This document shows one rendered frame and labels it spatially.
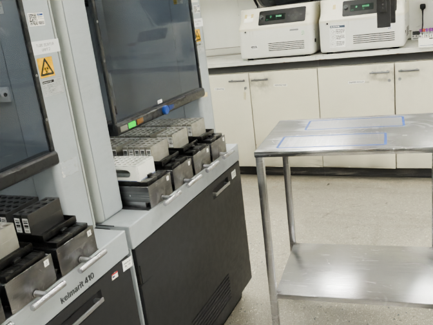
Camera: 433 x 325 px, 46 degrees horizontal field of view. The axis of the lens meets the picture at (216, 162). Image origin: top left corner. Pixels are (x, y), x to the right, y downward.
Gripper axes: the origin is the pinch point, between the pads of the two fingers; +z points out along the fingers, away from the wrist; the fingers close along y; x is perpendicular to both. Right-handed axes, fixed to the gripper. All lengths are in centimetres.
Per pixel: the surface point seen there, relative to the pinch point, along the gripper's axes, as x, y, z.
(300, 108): 82, 219, 67
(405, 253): 0, 55, 92
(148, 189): 66, -17, 40
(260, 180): 42, 14, 48
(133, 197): 72, -17, 43
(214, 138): 66, 34, 39
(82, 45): 75, -23, -3
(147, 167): 70, -10, 36
